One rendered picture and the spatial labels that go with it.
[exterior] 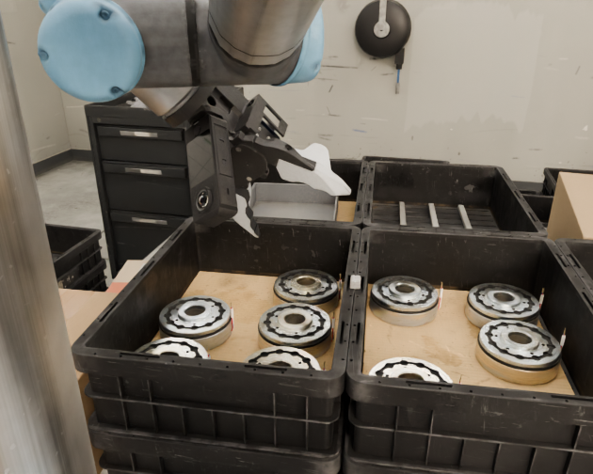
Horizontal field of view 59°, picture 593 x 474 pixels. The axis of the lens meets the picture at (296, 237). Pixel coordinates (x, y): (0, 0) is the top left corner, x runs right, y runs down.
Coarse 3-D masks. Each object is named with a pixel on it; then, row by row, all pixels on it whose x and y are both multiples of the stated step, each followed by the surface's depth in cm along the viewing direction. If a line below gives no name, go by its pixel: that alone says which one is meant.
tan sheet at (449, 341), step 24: (456, 312) 82; (384, 336) 76; (408, 336) 76; (432, 336) 76; (456, 336) 76; (432, 360) 71; (456, 360) 71; (480, 384) 67; (504, 384) 67; (552, 384) 67
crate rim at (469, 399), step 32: (576, 288) 69; (352, 320) 62; (352, 352) 57; (352, 384) 53; (384, 384) 52; (416, 384) 52; (448, 384) 52; (512, 416) 51; (544, 416) 50; (576, 416) 50
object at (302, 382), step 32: (192, 224) 90; (288, 224) 89; (320, 224) 89; (160, 256) 78; (352, 256) 78; (128, 288) 69; (96, 320) 62; (96, 352) 57; (128, 352) 57; (192, 384) 55; (224, 384) 55; (256, 384) 54; (288, 384) 53; (320, 384) 53
